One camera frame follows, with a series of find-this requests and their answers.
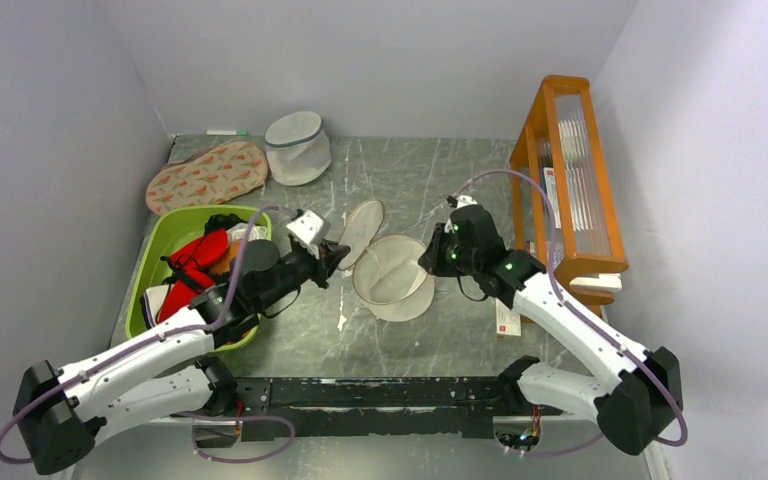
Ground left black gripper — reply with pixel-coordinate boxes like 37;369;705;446
255;238;352;311

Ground beige mesh laundry bag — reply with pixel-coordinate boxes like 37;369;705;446
338;200;435;323

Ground orange bra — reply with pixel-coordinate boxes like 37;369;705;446
222;240;242;272

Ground red bra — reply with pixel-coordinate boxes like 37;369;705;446
156;229;230;324

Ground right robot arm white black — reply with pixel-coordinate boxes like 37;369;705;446
418;196;686;455

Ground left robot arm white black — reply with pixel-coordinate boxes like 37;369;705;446
0;238;351;475

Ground white mesh laundry bag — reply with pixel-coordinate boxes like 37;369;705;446
264;111;332;186

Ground small white red box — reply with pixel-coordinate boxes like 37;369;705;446
495;302;522;337

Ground orange wooden rack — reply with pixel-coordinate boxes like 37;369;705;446
509;75;629;316

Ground floral patterned fabric pad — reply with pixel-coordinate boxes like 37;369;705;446
145;140;269;215

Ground green white marker pen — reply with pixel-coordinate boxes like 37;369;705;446
205;129;249;136

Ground green plastic basin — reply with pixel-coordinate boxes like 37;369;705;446
118;205;257;343

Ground white bras in basin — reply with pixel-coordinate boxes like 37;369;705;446
141;213;273;329

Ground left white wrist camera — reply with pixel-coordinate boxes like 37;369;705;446
287;210;330;259

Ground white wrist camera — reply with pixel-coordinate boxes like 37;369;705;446
446;195;478;210
287;210;330;259

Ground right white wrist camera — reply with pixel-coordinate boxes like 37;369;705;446
446;195;478;210

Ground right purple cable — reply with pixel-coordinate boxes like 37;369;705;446
446;169;690;460

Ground purple cable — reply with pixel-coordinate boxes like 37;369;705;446
0;205;299;465
446;169;690;460

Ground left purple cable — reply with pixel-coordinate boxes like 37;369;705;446
0;205;299;465

